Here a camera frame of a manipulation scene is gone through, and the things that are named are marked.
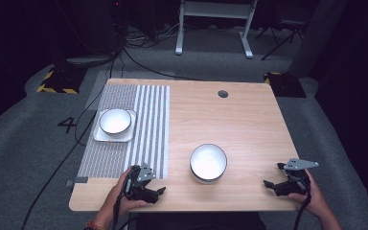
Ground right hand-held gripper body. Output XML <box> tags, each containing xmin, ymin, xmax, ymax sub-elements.
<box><xmin>274</xmin><ymin>157</ymin><xmax>320</xmax><ymax>196</ymax></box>

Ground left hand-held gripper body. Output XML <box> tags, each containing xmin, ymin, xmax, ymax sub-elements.
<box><xmin>126</xmin><ymin>163</ymin><xmax>160</xmax><ymax>205</ymax></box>

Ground white bowl with dark rim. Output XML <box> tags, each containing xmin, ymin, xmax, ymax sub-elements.
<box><xmin>99</xmin><ymin>108</ymin><xmax>132</xmax><ymax>136</ymax></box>
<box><xmin>189</xmin><ymin>143</ymin><xmax>228</xmax><ymax>185</ymax></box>

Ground white square plate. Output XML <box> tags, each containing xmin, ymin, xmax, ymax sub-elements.
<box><xmin>93</xmin><ymin>108</ymin><xmax>138</xmax><ymax>144</ymax></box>

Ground person's left hand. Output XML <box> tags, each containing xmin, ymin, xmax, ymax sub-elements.
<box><xmin>103</xmin><ymin>166</ymin><xmax>149</xmax><ymax>222</ymax></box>

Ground person's right hand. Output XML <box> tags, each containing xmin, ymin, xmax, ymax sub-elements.
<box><xmin>287</xmin><ymin>168</ymin><xmax>331</xmax><ymax>219</ymax></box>

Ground person's dark clothing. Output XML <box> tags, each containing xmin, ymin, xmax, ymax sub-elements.
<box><xmin>135</xmin><ymin>211</ymin><xmax>267</xmax><ymax>230</ymax></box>

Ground grey tape strip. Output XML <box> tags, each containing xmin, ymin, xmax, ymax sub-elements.
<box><xmin>65</xmin><ymin>175</ymin><xmax>89</xmax><ymax>188</ymax></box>

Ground grey striped placemat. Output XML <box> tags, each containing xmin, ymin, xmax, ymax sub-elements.
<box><xmin>76</xmin><ymin>83</ymin><xmax>171</xmax><ymax>180</ymax></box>

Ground black yellow striped base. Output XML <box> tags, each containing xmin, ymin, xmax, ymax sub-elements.
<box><xmin>36</xmin><ymin>64</ymin><xmax>88</xmax><ymax>96</ymax></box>
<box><xmin>263</xmin><ymin>71</ymin><xmax>308</xmax><ymax>99</ymax></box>

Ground grey curtain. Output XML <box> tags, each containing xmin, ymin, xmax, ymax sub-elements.
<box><xmin>288</xmin><ymin>0</ymin><xmax>349</xmax><ymax>79</ymax></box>

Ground black folding stand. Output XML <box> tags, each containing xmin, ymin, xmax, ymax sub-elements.
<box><xmin>255</xmin><ymin>12</ymin><xmax>305</xmax><ymax>61</ymax></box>

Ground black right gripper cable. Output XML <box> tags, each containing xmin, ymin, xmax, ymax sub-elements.
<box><xmin>293</xmin><ymin>191</ymin><xmax>312</xmax><ymax>230</ymax></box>

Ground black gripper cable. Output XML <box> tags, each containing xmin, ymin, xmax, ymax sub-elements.
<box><xmin>293</xmin><ymin>191</ymin><xmax>312</xmax><ymax>230</ymax></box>
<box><xmin>112</xmin><ymin>179</ymin><xmax>132</xmax><ymax>230</ymax></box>

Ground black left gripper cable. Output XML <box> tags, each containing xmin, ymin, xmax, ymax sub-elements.
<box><xmin>112</xmin><ymin>179</ymin><xmax>132</xmax><ymax>230</ymax></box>

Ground colourful bead bracelet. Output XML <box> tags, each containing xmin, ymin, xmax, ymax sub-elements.
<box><xmin>83</xmin><ymin>219</ymin><xmax>105</xmax><ymax>230</ymax></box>

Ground long black floor cable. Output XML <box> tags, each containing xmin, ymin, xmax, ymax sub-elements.
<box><xmin>19</xmin><ymin>54</ymin><xmax>118</xmax><ymax>230</ymax></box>

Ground tangle of floor cables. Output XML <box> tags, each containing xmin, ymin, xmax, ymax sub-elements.
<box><xmin>116</xmin><ymin>22</ymin><xmax>181</xmax><ymax>51</ymax></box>

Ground white desk frame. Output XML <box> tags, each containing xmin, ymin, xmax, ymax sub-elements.
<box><xmin>174</xmin><ymin>0</ymin><xmax>259</xmax><ymax>59</ymax></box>

